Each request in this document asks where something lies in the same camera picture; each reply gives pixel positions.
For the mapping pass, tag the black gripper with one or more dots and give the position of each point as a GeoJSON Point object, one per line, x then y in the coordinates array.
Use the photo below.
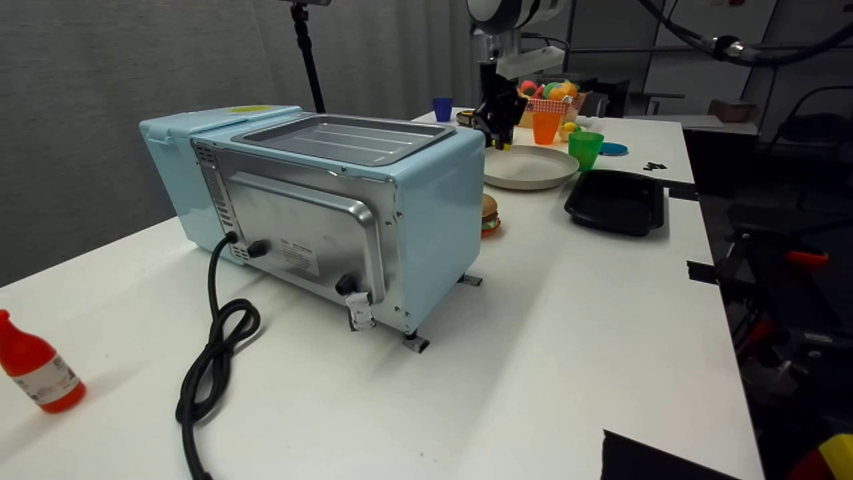
{"type": "Point", "coordinates": [502, 84]}

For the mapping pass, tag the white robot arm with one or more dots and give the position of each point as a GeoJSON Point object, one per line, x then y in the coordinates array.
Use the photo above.
{"type": "Point", "coordinates": [516, 17]}

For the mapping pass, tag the orange cup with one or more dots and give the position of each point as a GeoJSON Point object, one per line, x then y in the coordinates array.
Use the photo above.
{"type": "Point", "coordinates": [547, 123]}

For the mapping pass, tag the pale round plate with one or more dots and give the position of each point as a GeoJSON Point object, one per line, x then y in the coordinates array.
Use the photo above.
{"type": "Point", "coordinates": [528, 169]}

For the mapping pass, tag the blue cup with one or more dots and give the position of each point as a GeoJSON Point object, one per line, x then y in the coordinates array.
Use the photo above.
{"type": "Point", "coordinates": [443, 111]}

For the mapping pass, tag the green cup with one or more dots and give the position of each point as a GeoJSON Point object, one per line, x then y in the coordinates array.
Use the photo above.
{"type": "Point", "coordinates": [586, 149]}

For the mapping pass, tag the small yellowish can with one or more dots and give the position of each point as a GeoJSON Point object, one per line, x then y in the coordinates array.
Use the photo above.
{"type": "Point", "coordinates": [467, 115]}

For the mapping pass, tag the red toy fruit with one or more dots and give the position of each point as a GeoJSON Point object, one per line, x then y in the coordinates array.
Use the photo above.
{"type": "Point", "coordinates": [528, 88]}

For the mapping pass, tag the yellow green toy fruit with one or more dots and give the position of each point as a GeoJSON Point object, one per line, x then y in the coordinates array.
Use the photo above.
{"type": "Point", "coordinates": [562, 88]}

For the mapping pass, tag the toy burger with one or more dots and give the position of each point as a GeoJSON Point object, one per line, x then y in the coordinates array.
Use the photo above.
{"type": "Point", "coordinates": [491, 217]}

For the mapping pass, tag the blue round lid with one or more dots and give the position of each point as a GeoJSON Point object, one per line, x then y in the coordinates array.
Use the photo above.
{"type": "Point", "coordinates": [615, 147]}

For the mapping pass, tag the light blue toaster oven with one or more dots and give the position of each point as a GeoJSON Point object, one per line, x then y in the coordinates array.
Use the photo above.
{"type": "Point", "coordinates": [427, 223]}

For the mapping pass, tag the black plastic tray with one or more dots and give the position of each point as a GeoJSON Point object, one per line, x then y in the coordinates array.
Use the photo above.
{"type": "Point", "coordinates": [616, 204]}

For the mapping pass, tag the small black clip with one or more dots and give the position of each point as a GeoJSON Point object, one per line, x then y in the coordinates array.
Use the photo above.
{"type": "Point", "coordinates": [655, 165]}

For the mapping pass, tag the black tape strip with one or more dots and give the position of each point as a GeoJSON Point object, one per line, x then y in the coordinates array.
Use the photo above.
{"type": "Point", "coordinates": [684, 189]}
{"type": "Point", "coordinates": [704, 273]}

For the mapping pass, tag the black tripod stand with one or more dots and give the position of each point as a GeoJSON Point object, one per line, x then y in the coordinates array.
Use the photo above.
{"type": "Point", "coordinates": [308, 53]}

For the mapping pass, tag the brown cardboard box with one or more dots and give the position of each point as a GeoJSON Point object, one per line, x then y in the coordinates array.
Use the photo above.
{"type": "Point", "coordinates": [734, 111]}

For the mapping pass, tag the black chair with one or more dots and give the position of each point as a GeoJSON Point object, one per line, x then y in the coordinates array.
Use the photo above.
{"type": "Point", "coordinates": [815, 135]}

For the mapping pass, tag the grey curtain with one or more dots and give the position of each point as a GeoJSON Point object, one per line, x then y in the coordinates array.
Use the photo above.
{"type": "Point", "coordinates": [134, 61]}

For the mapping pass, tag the yellow red object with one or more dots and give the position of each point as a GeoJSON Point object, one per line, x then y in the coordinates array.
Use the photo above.
{"type": "Point", "coordinates": [831, 456]}

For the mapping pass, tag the red sauce bottle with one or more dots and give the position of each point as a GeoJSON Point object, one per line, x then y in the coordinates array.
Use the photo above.
{"type": "Point", "coordinates": [40, 375]}

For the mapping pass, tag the black equipment frame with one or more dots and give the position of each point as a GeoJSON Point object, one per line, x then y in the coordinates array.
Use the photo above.
{"type": "Point", "coordinates": [782, 309]}

